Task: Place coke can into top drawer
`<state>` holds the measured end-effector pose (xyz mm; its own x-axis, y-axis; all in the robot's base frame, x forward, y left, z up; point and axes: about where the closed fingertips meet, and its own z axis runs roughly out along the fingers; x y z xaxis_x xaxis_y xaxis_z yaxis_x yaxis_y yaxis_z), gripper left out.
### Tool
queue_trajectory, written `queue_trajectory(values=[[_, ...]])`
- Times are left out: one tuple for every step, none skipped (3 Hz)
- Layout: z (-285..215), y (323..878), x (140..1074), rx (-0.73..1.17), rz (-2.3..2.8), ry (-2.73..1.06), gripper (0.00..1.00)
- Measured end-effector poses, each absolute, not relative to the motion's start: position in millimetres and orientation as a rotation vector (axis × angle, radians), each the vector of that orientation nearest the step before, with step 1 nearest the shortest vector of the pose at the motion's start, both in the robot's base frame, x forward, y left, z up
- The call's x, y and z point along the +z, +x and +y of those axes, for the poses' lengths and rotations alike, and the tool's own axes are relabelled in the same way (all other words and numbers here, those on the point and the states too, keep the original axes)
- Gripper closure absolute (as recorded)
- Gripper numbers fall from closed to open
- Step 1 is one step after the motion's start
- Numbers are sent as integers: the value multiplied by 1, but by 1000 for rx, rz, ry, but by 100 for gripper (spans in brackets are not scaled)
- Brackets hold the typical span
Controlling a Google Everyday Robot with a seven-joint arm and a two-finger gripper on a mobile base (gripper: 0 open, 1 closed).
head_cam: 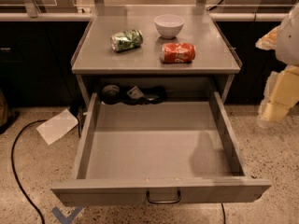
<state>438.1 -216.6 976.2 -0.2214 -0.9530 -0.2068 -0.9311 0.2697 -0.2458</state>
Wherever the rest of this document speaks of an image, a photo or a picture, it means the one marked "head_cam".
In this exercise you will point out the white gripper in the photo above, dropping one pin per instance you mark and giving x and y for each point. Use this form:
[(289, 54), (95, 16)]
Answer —
[(289, 44)]

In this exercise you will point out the red coke can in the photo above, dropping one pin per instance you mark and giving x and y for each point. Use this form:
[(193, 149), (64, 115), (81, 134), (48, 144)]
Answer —
[(177, 52)]

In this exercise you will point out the green soda can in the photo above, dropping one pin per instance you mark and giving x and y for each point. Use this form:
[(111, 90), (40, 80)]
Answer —
[(126, 40)]

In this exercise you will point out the open grey top drawer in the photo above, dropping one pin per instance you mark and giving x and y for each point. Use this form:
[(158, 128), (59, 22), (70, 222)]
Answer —
[(126, 150)]

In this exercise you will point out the grey cabinet with top surface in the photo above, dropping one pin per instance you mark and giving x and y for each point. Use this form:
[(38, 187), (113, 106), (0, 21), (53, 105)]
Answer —
[(94, 55)]

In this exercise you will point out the white ceramic bowl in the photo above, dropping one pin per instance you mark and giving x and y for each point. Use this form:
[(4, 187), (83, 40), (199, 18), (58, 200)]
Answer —
[(168, 25)]

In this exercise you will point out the white paper sheet on floor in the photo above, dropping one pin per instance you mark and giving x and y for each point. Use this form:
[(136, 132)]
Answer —
[(56, 127)]

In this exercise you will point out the dark counter cabinets behind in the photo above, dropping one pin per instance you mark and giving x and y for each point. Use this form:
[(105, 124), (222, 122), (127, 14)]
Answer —
[(35, 58)]

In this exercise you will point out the blue tape floor marker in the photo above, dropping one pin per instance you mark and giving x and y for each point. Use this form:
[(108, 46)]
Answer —
[(68, 219)]

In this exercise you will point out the metal drawer handle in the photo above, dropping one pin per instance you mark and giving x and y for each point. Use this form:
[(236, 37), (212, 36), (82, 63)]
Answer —
[(163, 198)]

